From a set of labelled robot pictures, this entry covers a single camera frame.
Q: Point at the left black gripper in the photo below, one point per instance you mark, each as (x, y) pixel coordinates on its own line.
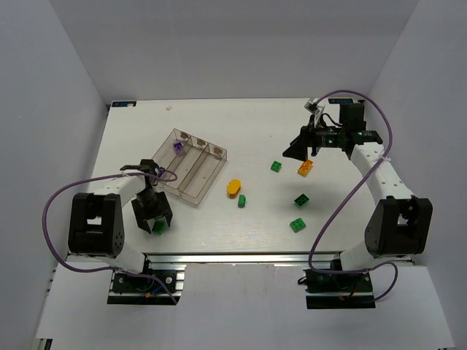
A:
(150, 208)

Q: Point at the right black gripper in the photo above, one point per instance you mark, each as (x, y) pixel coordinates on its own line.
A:
(310, 138)

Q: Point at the orange rectangular lego brick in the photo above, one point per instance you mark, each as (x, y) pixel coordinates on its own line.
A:
(305, 168)

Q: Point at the small green lego brick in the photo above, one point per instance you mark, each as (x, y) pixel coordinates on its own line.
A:
(276, 166)

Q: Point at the dark green lego brick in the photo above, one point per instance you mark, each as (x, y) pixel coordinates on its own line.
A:
(301, 200)

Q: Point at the yellow rounded lego brick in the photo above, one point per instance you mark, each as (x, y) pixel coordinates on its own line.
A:
(233, 188)

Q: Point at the large purple lego brick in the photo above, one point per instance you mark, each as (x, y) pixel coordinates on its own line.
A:
(178, 147)

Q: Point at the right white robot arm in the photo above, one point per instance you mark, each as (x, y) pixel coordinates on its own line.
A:
(400, 222)

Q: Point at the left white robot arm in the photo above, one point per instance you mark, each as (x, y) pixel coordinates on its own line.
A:
(97, 227)

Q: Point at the right blue label sticker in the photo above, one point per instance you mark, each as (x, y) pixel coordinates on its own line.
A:
(340, 101)

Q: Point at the blue label sticker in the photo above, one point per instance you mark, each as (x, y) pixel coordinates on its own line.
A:
(123, 104)
(340, 101)

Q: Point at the clear three-compartment tray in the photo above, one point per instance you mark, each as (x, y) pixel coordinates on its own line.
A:
(191, 174)

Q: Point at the left blue label sticker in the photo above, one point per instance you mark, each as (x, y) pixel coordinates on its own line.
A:
(123, 104)

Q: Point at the aluminium table rail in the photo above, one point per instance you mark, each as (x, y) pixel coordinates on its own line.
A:
(237, 258)

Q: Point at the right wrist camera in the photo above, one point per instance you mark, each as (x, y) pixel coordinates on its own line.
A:
(315, 111)

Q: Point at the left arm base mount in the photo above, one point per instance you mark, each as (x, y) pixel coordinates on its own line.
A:
(138, 291)

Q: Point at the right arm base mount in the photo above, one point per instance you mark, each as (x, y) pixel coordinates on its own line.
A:
(337, 292)

